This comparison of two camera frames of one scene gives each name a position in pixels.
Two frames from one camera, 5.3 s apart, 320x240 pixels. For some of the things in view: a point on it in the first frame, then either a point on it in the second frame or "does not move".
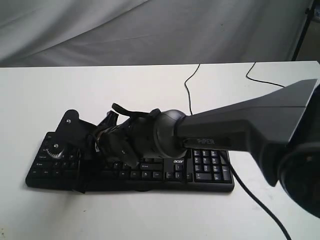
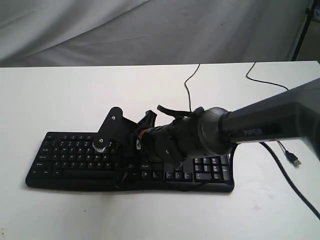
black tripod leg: (309, 12) does not move
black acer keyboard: (194, 170) does not move
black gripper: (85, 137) → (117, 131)
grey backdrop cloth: (66, 33) does not move
